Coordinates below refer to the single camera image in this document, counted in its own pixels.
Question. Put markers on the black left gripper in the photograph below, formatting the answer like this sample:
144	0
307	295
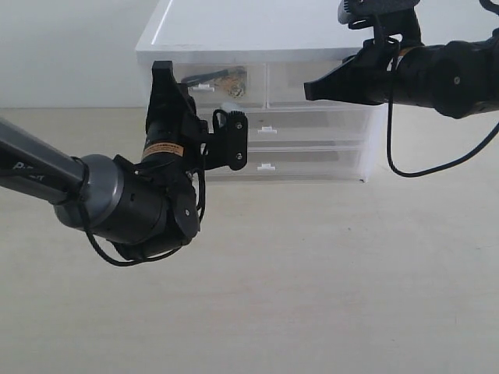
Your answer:
163	197

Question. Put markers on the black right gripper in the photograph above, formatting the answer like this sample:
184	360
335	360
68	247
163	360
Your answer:
456	79

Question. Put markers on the small drawer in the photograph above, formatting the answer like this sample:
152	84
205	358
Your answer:
285	83
206	96

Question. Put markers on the keychain with black strap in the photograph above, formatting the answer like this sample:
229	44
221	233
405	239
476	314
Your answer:
232	81

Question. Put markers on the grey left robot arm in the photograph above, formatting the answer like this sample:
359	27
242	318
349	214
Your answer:
84	191

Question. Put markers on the translucent plastic drawer cabinet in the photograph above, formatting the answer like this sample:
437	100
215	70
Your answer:
252	33

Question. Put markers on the bottom wide drawer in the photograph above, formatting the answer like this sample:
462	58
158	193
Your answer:
301	163

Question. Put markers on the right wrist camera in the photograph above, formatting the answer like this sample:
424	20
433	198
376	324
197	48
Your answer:
387	18

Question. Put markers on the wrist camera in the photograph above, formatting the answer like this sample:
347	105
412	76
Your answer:
227	145
387	18

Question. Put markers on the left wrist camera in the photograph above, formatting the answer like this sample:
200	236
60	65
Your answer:
227	145

